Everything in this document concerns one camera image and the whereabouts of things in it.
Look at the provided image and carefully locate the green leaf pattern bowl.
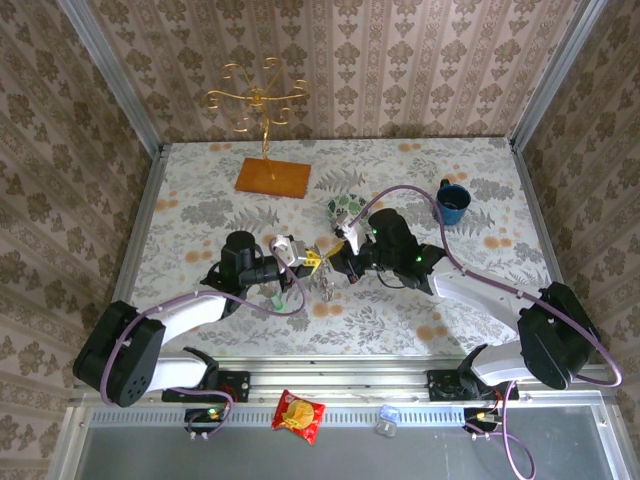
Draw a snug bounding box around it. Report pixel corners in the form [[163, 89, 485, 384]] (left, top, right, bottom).
[[326, 193, 371, 226]]

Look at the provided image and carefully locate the blue enamel mug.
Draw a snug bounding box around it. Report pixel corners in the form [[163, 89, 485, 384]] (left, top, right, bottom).
[[432, 178, 472, 227]]

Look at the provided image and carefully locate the floral tablecloth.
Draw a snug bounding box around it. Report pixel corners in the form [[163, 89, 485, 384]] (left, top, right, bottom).
[[127, 137, 576, 359]]

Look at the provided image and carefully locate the red snack packet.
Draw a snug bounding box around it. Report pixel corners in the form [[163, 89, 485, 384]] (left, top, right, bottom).
[[270, 388, 327, 446]]

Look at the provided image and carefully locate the small clear plastic cup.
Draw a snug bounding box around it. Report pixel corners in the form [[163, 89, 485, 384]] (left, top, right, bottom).
[[374, 403, 401, 439]]

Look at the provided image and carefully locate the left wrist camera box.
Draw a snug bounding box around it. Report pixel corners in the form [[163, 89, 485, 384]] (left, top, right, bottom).
[[272, 234, 307, 267]]

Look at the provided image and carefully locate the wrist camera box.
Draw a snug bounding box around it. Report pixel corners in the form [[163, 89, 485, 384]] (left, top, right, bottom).
[[272, 234, 307, 267], [333, 212, 370, 256]]

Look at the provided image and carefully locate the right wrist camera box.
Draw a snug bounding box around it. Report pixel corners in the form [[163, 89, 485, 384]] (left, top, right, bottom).
[[333, 212, 370, 256]]

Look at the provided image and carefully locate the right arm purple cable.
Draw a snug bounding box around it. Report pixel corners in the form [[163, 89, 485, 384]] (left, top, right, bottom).
[[349, 184, 624, 479]]

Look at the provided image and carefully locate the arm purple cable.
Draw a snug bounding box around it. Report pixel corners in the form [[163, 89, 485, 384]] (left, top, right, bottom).
[[99, 235, 307, 442], [349, 184, 624, 479]]

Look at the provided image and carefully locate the gold wire stand wooden base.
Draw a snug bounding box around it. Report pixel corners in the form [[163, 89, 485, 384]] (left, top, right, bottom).
[[203, 56, 312, 200]]

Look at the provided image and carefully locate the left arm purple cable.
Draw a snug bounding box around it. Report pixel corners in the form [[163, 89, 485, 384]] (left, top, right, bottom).
[[99, 235, 307, 442]]

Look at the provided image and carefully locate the aluminium frame rail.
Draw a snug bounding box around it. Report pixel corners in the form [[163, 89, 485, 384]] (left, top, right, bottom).
[[69, 363, 614, 406]]

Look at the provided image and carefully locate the aluminium side rail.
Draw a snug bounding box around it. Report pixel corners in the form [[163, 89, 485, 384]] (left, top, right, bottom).
[[92, 143, 172, 369], [508, 139, 592, 365]]

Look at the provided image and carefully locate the slotted grey cable duct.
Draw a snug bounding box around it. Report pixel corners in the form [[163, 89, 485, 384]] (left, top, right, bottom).
[[87, 405, 609, 427]]

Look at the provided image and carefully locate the aluminium frame post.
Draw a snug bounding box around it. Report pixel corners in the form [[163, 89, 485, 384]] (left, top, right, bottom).
[[509, 0, 609, 151], [55, 0, 166, 151]]

